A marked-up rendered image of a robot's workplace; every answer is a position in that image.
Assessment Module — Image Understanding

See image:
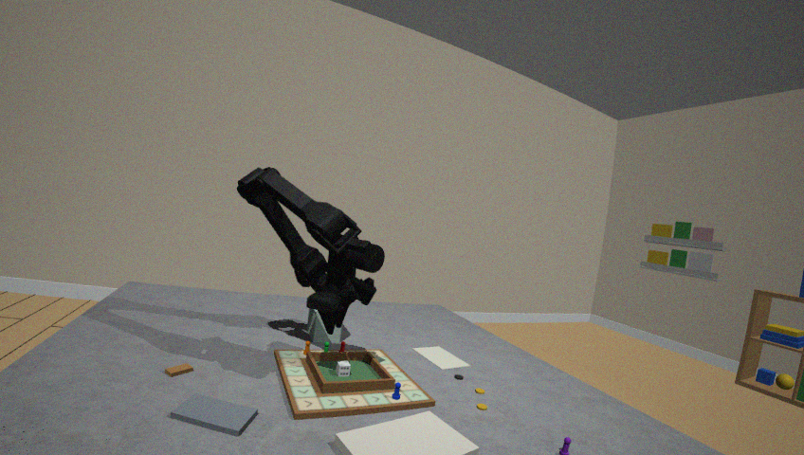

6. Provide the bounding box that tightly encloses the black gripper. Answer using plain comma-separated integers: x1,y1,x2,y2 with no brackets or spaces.
306,263,357,335

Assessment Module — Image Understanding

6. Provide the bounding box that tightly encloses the white die with black pips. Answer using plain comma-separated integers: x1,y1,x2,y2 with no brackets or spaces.
336,361,351,377

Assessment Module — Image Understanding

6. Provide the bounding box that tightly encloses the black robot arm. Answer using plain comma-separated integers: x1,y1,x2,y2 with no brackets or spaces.
237,167,385,305

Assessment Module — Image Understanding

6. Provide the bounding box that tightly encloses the small orange flat block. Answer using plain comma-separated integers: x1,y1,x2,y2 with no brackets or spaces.
165,363,193,377

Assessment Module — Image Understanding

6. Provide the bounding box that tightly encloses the purple pawn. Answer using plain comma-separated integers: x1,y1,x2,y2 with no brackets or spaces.
559,437,572,455

